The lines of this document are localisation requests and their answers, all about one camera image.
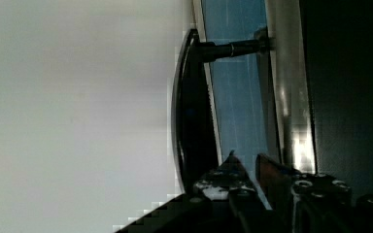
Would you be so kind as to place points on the blue glass oven door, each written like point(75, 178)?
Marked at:
point(241, 86)

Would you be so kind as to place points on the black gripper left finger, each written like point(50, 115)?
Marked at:
point(237, 204)

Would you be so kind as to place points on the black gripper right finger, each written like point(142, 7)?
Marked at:
point(304, 202)

